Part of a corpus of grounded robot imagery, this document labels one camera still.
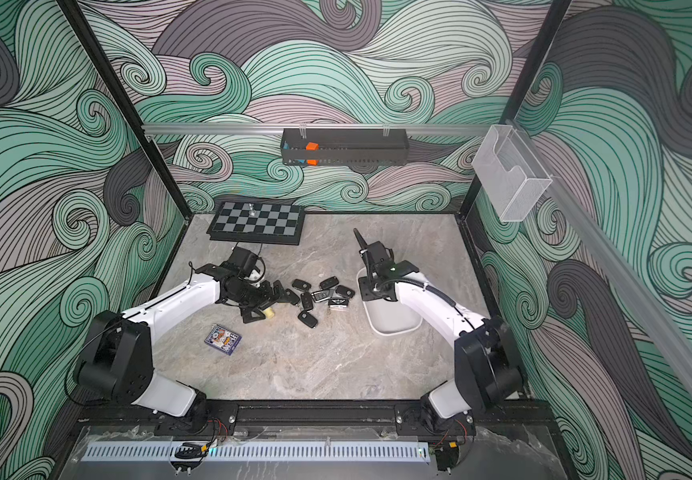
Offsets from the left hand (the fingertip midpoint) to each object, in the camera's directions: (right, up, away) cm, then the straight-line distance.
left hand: (280, 304), depth 85 cm
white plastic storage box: (+31, -5, +4) cm, 32 cm away
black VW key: (+7, -6, +5) cm, 11 cm away
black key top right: (+13, +4, +13) cm, 19 cm away
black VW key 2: (+19, +2, +12) cm, 23 cm away
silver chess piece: (-17, +29, +30) cm, 45 cm away
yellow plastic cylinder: (-5, -4, +5) cm, 8 cm away
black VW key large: (+1, 0, +10) cm, 10 cm away
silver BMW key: (+11, +1, +10) cm, 15 cm away
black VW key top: (+5, +3, +13) cm, 14 cm away
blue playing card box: (-17, -10, +1) cm, 20 cm away
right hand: (+28, +4, +2) cm, 28 cm away
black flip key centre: (+7, -1, +10) cm, 12 cm away
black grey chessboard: (-12, +25, +29) cm, 41 cm away
